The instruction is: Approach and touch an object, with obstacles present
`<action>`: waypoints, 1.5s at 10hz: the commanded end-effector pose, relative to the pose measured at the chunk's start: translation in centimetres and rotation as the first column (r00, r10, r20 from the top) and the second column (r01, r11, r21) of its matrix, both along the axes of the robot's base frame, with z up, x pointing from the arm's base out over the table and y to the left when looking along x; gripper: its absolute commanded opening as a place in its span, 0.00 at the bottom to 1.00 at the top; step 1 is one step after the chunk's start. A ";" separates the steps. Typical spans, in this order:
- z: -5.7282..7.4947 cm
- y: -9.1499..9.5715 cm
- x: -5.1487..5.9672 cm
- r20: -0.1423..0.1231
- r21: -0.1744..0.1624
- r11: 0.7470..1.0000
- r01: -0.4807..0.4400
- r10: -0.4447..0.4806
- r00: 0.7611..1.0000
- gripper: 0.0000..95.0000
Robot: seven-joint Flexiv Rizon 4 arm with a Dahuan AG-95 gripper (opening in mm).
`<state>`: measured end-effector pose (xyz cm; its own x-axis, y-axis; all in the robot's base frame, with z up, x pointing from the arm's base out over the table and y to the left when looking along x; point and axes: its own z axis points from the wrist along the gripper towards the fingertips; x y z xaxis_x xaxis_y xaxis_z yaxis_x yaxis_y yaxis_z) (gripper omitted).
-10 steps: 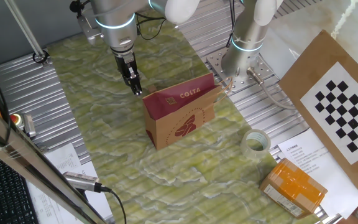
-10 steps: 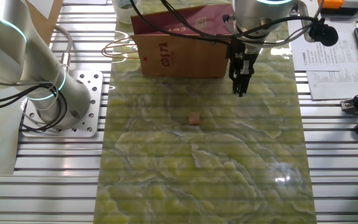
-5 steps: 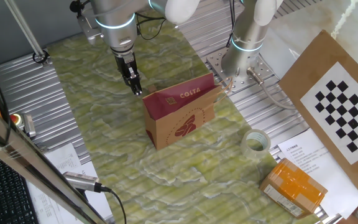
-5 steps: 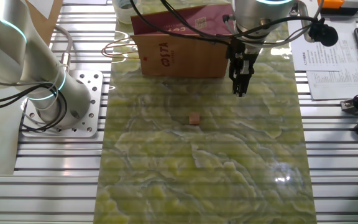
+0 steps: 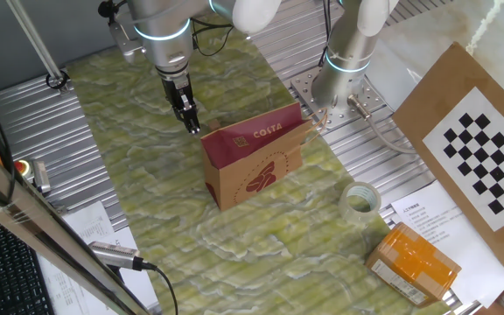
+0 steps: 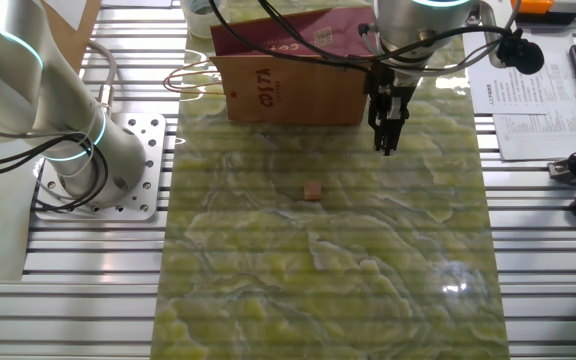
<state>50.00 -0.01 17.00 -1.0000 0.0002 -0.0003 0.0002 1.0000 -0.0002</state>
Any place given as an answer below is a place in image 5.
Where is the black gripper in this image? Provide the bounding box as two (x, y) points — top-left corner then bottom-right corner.
(162, 73), (201, 135)

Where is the green marble pattern mat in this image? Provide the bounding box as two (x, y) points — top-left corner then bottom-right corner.
(66, 19), (452, 315)

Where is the brown maroon Costa paper bag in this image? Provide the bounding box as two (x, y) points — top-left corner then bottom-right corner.
(199, 101), (330, 212)

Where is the printed white paper sheet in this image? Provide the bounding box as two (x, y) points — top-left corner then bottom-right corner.
(61, 200), (116, 246)
(36, 226), (159, 315)
(390, 180), (504, 309)

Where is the red emergency stop button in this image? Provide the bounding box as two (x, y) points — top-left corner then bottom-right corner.
(13, 158), (33, 179)

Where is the clear tape roll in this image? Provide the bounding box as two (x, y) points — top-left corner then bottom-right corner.
(338, 181), (382, 227)

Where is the black computer keyboard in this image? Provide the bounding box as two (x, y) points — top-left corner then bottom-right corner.
(0, 209), (56, 315)

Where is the cardboard checkerboard calibration board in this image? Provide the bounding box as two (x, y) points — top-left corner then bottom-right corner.
(391, 41), (504, 294)

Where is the white marble pattern sheet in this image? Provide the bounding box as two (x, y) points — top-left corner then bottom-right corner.
(376, 0), (504, 117)

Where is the cardboard box with orange tape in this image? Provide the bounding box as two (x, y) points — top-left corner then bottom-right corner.
(364, 221), (462, 308)

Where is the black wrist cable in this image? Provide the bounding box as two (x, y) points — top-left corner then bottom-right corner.
(189, 16), (235, 58)

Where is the silver wrist bracket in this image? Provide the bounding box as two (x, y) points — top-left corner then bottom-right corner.
(107, 19), (146, 65)

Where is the small silver camera box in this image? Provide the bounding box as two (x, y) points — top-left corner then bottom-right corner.
(31, 159), (53, 195)

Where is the silver ridged camera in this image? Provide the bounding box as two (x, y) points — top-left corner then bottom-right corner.
(87, 240), (144, 272)

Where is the metal pole with black ring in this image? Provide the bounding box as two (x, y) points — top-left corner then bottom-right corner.
(5, 0), (71, 94)

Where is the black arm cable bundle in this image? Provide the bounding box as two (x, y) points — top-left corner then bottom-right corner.
(318, 0), (334, 67)

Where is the black camera cable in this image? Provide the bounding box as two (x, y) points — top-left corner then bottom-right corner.
(140, 261), (179, 315)

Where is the grey cable with metal connector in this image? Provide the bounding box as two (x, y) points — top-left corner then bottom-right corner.
(346, 94), (417, 155)

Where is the aluminium frame beam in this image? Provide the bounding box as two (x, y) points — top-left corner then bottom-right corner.
(0, 122), (151, 315)

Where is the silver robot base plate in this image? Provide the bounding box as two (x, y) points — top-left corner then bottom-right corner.
(289, 65), (389, 131)

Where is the white twisted rope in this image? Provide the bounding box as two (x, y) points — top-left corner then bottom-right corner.
(465, 0), (504, 56)

